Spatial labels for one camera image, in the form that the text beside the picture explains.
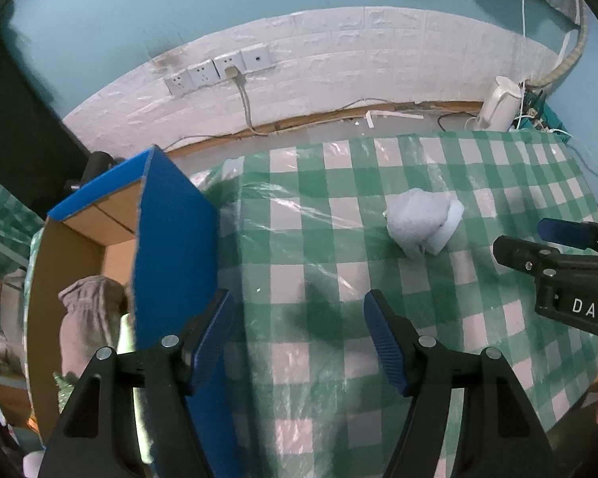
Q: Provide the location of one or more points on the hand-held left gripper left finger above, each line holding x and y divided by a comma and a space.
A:
212, 338

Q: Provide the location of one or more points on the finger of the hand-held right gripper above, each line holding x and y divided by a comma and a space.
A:
518, 254
560, 230

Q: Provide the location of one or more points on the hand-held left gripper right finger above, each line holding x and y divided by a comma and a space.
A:
386, 343

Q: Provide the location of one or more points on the white cloth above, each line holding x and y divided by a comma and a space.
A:
451, 219

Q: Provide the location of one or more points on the light green cloth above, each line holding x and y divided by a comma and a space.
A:
127, 338

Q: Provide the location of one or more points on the blue cardboard box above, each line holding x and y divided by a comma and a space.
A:
169, 239

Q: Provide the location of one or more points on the light grey fluffy cloth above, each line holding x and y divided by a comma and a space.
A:
413, 219

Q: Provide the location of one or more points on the grey-brown plush pants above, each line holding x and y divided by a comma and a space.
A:
87, 318

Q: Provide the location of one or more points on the green checked tablecloth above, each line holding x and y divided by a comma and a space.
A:
329, 259

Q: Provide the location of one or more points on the teal plastic basket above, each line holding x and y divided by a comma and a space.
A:
550, 119

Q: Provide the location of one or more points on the white plastic jug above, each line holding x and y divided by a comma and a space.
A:
498, 104

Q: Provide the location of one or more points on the green checked cloth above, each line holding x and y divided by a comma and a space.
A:
5, 224

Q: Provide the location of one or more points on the white wall socket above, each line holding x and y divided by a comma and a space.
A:
257, 57
177, 83
202, 74
228, 63

